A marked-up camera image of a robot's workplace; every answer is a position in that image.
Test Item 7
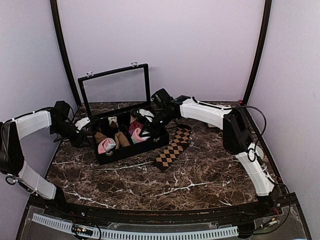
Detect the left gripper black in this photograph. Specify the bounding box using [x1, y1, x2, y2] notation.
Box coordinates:
[50, 121, 92, 149]

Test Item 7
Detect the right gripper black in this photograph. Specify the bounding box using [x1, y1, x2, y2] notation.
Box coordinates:
[140, 109, 176, 137]

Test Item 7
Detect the pink mint patterned sock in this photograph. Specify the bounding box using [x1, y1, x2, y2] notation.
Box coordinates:
[131, 128, 150, 144]

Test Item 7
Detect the brown argyle sock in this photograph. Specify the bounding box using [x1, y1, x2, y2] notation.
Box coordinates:
[152, 124, 192, 172]

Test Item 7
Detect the black glass-lid storage box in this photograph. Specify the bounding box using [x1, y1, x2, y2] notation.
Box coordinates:
[78, 62, 170, 166]

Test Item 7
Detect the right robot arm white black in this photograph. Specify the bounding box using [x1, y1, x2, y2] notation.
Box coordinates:
[139, 88, 275, 217]

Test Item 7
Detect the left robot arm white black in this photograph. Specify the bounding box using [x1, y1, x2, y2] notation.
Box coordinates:
[0, 100, 93, 218]

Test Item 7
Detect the rolled purple orange sock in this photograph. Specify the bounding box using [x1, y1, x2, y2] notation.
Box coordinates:
[128, 120, 143, 135]

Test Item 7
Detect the rolled cream brown sock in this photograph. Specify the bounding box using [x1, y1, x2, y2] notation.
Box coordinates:
[130, 111, 140, 123]

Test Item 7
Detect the rolled tan sock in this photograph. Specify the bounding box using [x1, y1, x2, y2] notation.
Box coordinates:
[114, 131, 131, 150]

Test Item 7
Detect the rolled brown orange sock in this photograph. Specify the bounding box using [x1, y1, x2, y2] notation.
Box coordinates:
[94, 131, 108, 144]

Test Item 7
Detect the rolled white brown sock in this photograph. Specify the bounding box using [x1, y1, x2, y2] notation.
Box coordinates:
[108, 116, 119, 128]

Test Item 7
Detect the rolled pink white sock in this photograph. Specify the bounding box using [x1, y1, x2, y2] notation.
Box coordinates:
[97, 138, 117, 154]

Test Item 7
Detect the celadon bowl on table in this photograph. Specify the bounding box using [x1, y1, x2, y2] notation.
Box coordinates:
[255, 145, 264, 159]

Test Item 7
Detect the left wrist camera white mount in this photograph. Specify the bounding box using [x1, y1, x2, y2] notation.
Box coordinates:
[74, 116, 91, 131]

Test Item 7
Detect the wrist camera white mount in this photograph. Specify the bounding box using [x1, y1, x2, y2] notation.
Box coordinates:
[74, 116, 91, 131]
[137, 108, 154, 123]

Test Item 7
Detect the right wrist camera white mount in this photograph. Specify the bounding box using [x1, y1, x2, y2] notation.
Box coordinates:
[137, 108, 154, 123]

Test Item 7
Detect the white slotted cable duct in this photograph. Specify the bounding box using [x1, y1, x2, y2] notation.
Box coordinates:
[31, 213, 239, 240]

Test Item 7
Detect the left black frame post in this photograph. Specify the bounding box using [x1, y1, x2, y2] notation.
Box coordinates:
[49, 0, 82, 107]

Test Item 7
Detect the black frame post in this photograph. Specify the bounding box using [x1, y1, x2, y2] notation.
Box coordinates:
[242, 0, 272, 105]
[49, 0, 82, 107]

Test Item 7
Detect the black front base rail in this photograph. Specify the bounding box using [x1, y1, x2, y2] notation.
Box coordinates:
[23, 192, 299, 226]

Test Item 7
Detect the right black frame post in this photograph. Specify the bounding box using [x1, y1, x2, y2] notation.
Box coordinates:
[242, 0, 272, 105]

